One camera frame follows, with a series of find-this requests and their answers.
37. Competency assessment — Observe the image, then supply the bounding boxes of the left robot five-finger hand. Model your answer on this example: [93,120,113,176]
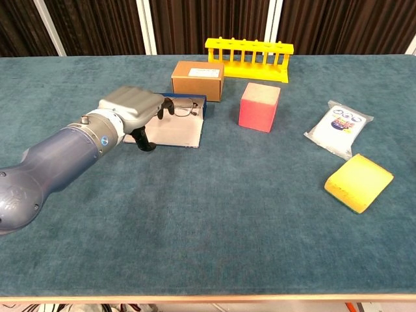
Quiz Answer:
[97,85,175,152]

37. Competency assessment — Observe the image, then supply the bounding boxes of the blue patterned glasses case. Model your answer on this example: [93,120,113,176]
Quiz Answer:
[125,92,209,150]

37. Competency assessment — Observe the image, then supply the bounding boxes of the black wire-frame eyeglasses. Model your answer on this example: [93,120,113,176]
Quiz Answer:
[168,97,200,118]

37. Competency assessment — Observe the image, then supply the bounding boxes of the brown cardboard box white label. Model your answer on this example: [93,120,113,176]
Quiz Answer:
[170,60,226,103]

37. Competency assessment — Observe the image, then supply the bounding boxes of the dark brown pleated curtain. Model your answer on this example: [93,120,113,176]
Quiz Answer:
[0,0,416,58]

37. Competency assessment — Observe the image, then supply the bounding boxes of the pink foam cube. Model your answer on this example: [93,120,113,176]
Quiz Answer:
[238,82,281,133]

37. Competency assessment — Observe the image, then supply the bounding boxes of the yellow test tube rack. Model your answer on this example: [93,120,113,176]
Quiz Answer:
[204,36,295,84]

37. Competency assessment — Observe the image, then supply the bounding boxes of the blue velvet table cloth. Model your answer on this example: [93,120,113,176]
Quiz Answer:
[0,53,416,297]

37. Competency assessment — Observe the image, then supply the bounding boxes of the white plastic snack packet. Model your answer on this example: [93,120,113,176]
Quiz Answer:
[304,99,374,161]

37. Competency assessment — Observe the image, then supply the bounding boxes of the yellow sponge green backing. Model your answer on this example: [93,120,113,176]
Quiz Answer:
[324,153,395,215]

